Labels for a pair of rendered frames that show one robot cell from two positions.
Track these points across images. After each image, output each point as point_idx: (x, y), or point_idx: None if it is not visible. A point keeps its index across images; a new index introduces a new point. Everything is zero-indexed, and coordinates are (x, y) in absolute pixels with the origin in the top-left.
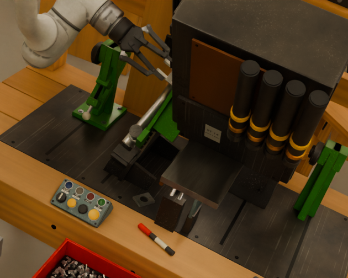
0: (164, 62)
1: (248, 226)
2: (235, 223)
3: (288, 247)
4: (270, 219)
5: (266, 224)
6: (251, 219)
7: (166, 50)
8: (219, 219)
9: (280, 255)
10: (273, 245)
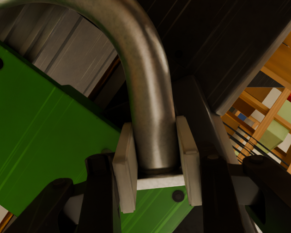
0: (185, 174)
1: (69, 59)
2: (54, 61)
3: (93, 70)
4: (97, 37)
5: (88, 48)
6: (76, 46)
7: (249, 212)
8: (36, 63)
9: (81, 84)
10: (81, 75)
